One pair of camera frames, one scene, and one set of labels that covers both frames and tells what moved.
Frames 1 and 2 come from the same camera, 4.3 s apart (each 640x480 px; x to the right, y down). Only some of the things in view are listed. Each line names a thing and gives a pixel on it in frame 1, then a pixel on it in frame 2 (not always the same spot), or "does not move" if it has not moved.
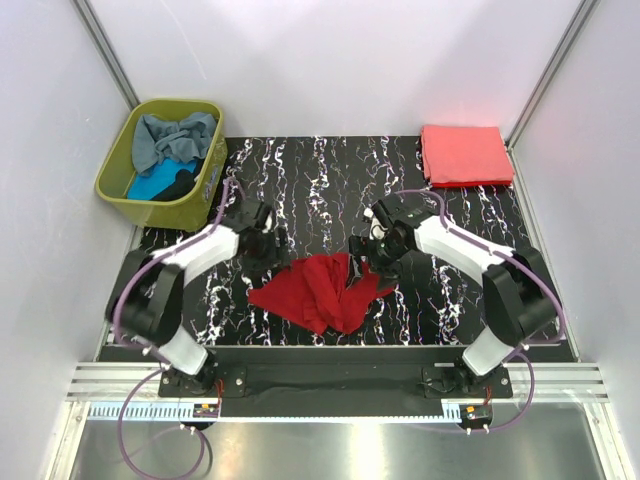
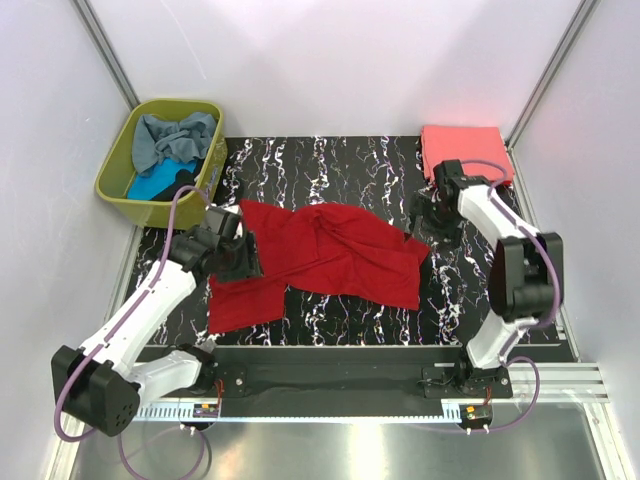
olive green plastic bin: (119, 170) does not move
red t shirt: (318, 291) -> (337, 251)
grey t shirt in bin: (155, 140) does not move
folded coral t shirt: (457, 153) does not move
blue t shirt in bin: (145, 185) does not move
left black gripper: (273, 259) -> (250, 266)
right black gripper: (363, 246) -> (421, 207)
